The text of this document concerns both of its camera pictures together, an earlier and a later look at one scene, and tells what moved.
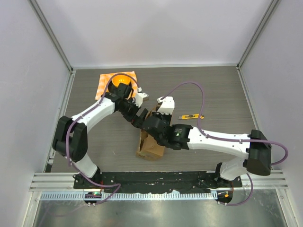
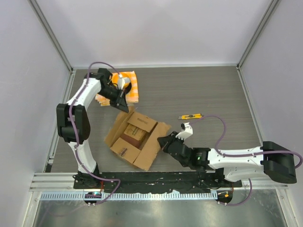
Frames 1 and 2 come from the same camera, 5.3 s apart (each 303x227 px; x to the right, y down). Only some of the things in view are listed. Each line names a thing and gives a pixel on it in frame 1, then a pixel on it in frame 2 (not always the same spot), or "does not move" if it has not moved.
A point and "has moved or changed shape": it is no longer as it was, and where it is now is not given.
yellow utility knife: x=190 y=116 does not move
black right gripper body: x=166 y=118 → x=180 y=141
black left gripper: x=137 y=120 → x=120 y=102
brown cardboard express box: x=149 y=147 has moved or changed shape
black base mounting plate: x=158 y=181 does not move
